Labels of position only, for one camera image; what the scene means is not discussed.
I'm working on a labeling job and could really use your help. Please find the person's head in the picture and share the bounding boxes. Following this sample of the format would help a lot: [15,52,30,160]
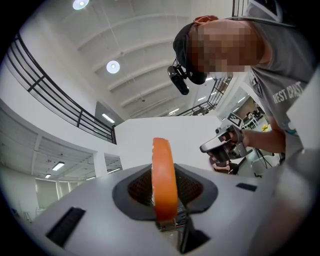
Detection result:
[172,15,273,85]

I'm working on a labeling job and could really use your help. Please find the black balcony railing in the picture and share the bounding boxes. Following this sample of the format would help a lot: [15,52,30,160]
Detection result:
[5,31,118,146]
[176,76,234,117]

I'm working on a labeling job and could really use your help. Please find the black head camera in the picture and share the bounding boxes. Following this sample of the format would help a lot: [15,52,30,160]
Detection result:
[166,64,190,96]

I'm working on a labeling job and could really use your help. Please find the person's grey printed shirt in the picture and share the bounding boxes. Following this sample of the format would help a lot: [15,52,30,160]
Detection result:
[243,0,316,162]

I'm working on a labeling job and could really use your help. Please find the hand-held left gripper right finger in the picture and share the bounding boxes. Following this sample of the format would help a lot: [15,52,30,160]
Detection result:
[173,147,320,256]

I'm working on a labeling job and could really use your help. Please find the orange-crusted bread slice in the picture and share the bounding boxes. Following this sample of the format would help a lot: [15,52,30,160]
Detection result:
[151,137,180,222]

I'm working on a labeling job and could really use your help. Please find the black head strap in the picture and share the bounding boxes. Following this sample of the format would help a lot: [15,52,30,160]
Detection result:
[172,22,208,85]

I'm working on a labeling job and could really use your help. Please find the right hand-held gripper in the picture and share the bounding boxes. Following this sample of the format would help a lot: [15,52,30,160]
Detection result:
[199,112,254,163]

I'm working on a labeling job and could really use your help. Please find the person's right hand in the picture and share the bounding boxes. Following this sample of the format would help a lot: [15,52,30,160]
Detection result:
[227,131,251,150]

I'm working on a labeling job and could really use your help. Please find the round ceiling lamp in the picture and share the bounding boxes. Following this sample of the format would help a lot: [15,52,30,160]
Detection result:
[105,60,121,74]
[72,0,90,11]

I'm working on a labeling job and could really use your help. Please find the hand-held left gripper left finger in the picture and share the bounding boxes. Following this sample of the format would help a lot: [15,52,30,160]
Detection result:
[23,163,181,256]

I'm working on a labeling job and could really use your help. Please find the person's right forearm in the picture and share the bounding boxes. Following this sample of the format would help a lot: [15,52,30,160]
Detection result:
[242,128,288,154]

